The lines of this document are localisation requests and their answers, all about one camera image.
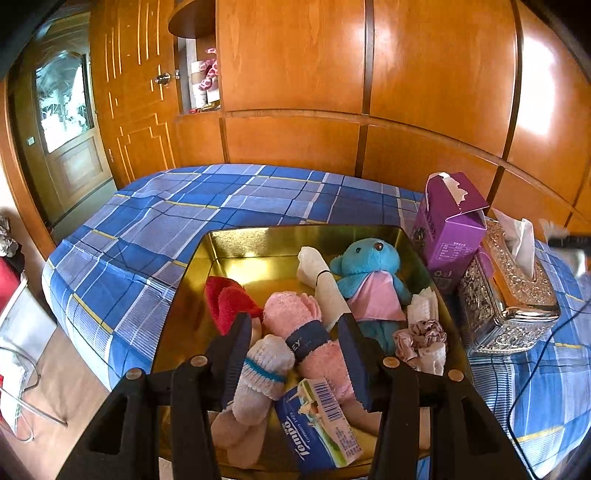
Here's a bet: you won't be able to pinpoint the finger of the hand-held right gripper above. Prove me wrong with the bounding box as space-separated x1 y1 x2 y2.
547 233 591 252

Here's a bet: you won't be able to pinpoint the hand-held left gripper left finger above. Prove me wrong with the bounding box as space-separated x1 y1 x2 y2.
55 312 253 480

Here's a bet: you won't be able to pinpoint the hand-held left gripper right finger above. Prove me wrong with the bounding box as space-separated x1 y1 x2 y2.
336 315 529 480

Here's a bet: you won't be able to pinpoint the white socks with teal stripe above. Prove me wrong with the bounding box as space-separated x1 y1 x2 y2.
210 335 296 460

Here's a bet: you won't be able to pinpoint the red sock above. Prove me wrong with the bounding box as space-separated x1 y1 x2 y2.
204 275 265 337

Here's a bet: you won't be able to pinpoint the blue pocket tissue pack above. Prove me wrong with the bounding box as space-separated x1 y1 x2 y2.
274 378 365 476

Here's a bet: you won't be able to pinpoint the pink towel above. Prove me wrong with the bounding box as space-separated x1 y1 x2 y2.
263 291 356 407

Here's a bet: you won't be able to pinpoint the beige satin scrunchie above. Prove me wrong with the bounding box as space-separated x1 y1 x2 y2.
393 319 448 365

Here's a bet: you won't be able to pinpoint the cream cloth black band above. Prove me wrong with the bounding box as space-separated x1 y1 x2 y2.
297 246 352 333

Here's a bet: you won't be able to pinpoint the white printed wipes packet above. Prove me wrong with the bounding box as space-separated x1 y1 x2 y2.
406 286 448 376

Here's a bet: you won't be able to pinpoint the gold tin tray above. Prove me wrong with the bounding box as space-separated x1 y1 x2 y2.
152 224 476 472

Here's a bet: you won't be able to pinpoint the blue teddy bear pink shirt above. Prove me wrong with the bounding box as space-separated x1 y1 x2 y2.
329 237 413 352

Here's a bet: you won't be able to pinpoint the white tissue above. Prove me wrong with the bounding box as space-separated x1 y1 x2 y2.
492 209 536 280

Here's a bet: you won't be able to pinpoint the silver embossed tissue box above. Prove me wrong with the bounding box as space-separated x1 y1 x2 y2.
457 219 561 357

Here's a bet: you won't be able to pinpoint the purple carton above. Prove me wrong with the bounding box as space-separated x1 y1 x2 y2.
411 172 490 296

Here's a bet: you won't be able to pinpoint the bed with blue plaid sheet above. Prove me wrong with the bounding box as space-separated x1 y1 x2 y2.
41 164 591 480

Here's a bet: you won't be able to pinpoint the white plastic bag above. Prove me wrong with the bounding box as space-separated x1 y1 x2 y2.
0 277 61 441

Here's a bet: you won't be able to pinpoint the wooden wardrobe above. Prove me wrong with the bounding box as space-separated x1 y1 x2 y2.
168 0 591 241

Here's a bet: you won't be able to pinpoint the red cloth item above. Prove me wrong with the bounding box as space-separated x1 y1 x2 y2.
0 256 26 319

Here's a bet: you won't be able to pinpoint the wooden door with glass panel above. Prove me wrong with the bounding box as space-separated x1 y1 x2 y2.
14 28 116 227

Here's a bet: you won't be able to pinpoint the wooden door with gold lines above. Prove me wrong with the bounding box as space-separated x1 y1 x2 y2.
90 0 181 188

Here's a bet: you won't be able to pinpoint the white gift box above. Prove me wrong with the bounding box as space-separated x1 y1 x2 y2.
190 59 208 110

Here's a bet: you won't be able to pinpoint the red and white plush toy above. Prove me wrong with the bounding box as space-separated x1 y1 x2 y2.
198 46 219 92

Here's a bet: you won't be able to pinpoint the black cable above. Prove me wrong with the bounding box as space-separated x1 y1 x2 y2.
507 258 591 480

